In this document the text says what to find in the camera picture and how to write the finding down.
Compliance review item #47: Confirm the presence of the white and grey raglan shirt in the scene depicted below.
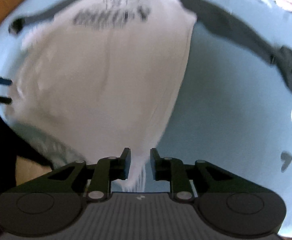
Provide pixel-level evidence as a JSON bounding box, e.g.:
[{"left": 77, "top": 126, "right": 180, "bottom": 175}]
[{"left": 5, "top": 0, "right": 292, "bottom": 192}]

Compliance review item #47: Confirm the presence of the light blue floral bed sheet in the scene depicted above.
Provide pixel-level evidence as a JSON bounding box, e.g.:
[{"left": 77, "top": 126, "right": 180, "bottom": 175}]
[{"left": 0, "top": 0, "right": 292, "bottom": 239}]

